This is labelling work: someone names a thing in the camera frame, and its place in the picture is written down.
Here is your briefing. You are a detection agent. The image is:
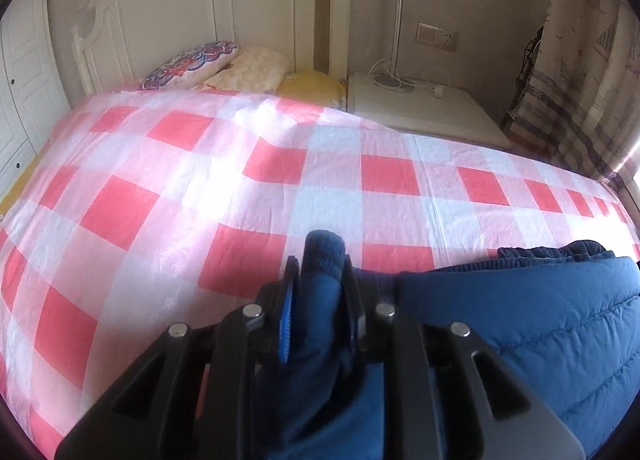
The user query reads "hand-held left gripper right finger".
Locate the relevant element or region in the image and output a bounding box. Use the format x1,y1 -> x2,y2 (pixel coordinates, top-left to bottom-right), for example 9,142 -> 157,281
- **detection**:
341,256 -> 587,460

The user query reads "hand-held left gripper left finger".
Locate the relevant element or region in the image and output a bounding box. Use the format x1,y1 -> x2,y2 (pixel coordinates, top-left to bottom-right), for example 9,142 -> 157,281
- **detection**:
55,255 -> 301,460

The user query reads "blue quilted jacket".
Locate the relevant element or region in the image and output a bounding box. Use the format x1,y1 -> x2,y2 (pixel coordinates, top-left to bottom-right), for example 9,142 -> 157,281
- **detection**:
250,230 -> 640,460

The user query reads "red white checkered bed sheet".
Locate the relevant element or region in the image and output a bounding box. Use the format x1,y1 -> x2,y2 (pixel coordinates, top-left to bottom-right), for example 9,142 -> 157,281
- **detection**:
0,87 -> 640,460

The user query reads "white nightstand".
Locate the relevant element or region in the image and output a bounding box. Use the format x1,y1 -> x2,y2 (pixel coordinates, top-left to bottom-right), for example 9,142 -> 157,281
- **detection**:
346,71 -> 511,148

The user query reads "cream pillow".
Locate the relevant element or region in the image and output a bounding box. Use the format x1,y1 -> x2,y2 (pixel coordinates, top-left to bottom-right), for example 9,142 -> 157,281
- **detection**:
192,46 -> 291,93

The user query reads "colourful patterned pillow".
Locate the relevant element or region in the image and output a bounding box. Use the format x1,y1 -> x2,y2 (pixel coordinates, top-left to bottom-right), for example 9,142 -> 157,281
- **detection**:
140,40 -> 240,91

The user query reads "sailboat print curtain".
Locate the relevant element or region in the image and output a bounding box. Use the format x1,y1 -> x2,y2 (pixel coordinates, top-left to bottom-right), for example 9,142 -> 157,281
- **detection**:
505,0 -> 640,191

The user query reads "white wooden headboard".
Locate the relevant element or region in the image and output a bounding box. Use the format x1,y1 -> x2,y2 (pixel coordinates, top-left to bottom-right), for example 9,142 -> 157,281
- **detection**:
72,0 -> 353,96

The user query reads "white wardrobe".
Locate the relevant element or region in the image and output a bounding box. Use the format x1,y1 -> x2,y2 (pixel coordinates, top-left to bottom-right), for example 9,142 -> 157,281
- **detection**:
0,0 -> 71,191

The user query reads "white cable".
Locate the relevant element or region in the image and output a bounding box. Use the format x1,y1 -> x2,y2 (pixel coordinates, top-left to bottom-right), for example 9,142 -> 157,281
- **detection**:
369,59 -> 448,97

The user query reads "wall socket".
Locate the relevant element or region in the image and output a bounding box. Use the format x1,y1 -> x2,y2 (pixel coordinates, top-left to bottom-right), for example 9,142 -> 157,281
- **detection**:
416,22 -> 458,51

